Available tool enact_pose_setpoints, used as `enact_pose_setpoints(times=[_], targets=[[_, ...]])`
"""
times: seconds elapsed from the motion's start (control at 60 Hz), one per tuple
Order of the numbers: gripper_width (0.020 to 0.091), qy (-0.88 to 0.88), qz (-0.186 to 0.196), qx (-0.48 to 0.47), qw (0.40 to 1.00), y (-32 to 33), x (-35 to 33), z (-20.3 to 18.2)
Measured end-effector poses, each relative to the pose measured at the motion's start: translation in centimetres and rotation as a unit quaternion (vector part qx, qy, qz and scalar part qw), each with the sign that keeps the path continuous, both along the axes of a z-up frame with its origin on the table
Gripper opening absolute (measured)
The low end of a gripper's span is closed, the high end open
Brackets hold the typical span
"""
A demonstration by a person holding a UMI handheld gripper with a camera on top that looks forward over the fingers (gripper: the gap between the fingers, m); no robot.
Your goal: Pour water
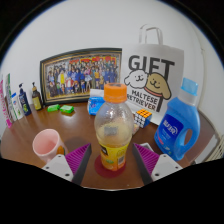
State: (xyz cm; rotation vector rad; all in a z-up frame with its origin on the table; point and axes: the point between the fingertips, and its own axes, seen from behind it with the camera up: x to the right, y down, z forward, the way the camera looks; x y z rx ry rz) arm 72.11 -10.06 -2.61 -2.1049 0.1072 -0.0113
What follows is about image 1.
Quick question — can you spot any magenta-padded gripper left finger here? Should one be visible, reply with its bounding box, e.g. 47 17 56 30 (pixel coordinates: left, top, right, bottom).
41 143 93 186

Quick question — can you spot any orange juice bottle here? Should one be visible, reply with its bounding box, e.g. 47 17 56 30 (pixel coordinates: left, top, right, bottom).
94 82 135 172

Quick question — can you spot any white wall pipe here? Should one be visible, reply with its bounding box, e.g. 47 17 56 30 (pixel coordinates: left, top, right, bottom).
199 48 208 113

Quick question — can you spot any white shampoo bottle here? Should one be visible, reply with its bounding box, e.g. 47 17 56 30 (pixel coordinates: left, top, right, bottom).
10 92 25 121

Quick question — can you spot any puzzle cube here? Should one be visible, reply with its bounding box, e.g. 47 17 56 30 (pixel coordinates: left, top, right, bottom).
133 108 153 129

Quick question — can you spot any blue detergent bottle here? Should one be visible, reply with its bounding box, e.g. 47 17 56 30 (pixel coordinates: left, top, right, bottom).
153 77 201 162

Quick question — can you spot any pink ceramic mug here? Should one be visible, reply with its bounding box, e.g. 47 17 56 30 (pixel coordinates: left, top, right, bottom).
32 128 68 164

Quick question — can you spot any framed group photo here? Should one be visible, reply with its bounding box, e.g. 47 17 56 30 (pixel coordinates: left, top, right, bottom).
39 47 123 107

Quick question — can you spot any green soap bar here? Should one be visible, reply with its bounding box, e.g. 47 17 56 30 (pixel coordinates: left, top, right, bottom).
59 104 75 115
46 103 61 113

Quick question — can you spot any brown pump bottle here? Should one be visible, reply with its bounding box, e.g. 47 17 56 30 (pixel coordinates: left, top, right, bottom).
31 81 44 111

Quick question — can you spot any blue tissue pack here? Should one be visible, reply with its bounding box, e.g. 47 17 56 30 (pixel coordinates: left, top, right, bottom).
87 88 107 116

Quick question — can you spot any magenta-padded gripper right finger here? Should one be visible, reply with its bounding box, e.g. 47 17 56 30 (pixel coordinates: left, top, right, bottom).
132 142 183 186

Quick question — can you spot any white paper gift bag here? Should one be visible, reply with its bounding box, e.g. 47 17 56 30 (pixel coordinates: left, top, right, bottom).
120 23 185 126

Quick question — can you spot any dark blue pump bottle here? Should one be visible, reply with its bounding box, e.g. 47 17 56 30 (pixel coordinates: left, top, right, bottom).
18 82 32 117

